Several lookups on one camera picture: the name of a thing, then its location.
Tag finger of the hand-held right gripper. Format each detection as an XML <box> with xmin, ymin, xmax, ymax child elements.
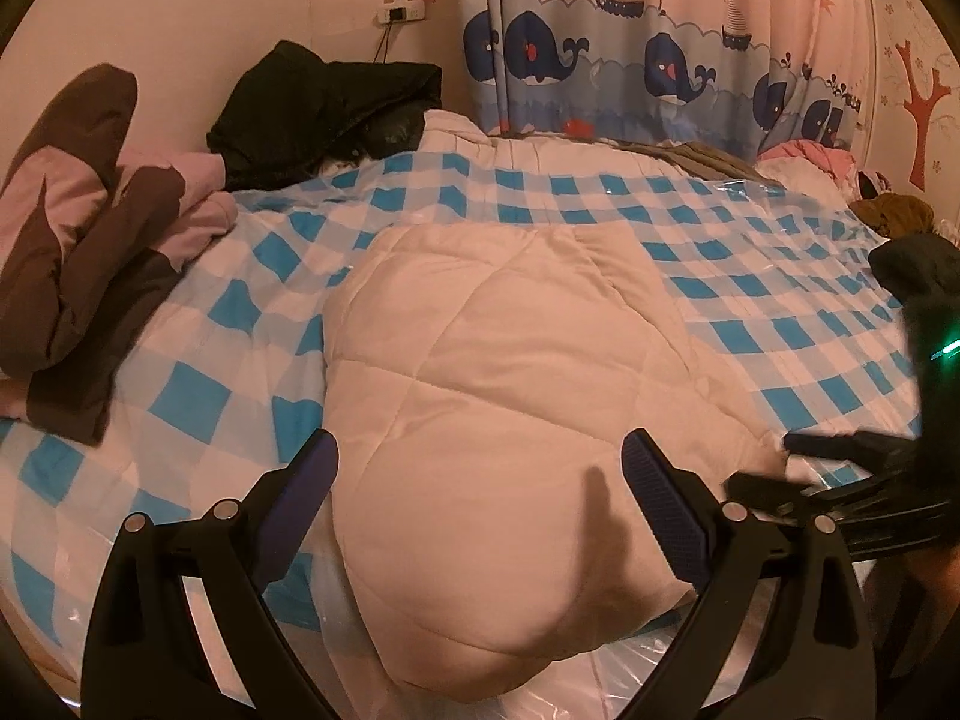
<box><xmin>784</xmin><ymin>427</ymin><xmax>920</xmax><ymax>467</ymax></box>
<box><xmin>724</xmin><ymin>465</ymin><xmax>925</xmax><ymax>533</ymax></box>

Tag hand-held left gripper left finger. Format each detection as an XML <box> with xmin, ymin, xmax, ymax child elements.
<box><xmin>79</xmin><ymin>429</ymin><xmax>340</xmax><ymax>720</ymax></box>

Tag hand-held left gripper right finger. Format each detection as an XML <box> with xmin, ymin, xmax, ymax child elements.
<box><xmin>621</xmin><ymin>427</ymin><xmax>878</xmax><ymax>720</ymax></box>

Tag white quilted jacket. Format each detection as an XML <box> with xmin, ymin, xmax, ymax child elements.
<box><xmin>321</xmin><ymin>221</ymin><xmax>788</xmax><ymax>698</ymax></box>

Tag pink clothes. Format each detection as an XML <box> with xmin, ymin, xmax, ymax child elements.
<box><xmin>757</xmin><ymin>139</ymin><xmax>856</xmax><ymax>181</ymax></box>

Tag dark cloth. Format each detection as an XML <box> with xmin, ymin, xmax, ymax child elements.
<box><xmin>870</xmin><ymin>236</ymin><xmax>960</xmax><ymax>301</ymax></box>

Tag blue checkered plastic bed sheet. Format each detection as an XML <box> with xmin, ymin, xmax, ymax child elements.
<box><xmin>0</xmin><ymin>150</ymin><xmax>931</xmax><ymax>720</ymax></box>

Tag olive cloth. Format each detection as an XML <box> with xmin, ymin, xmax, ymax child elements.
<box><xmin>849</xmin><ymin>193</ymin><xmax>938</xmax><ymax>237</ymax></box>

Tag grey brown cloth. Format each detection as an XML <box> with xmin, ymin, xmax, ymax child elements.
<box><xmin>622</xmin><ymin>139</ymin><xmax>773</xmax><ymax>181</ymax></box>

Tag pink and brown blanket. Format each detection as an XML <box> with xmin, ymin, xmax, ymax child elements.
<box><xmin>0</xmin><ymin>64</ymin><xmax>241</xmax><ymax>447</ymax></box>

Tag white duvet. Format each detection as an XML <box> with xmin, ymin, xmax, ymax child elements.
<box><xmin>420</xmin><ymin>109</ymin><xmax>691</xmax><ymax>175</ymax></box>

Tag black jacket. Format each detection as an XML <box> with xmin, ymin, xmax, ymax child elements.
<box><xmin>206</xmin><ymin>40</ymin><xmax>445</xmax><ymax>192</ymax></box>

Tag whale print curtain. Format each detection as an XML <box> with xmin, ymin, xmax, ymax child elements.
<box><xmin>450</xmin><ymin>0</ymin><xmax>871</xmax><ymax>158</ymax></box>

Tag red tree wall decal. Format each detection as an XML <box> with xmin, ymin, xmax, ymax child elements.
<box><xmin>892</xmin><ymin>37</ymin><xmax>950</xmax><ymax>188</ymax></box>

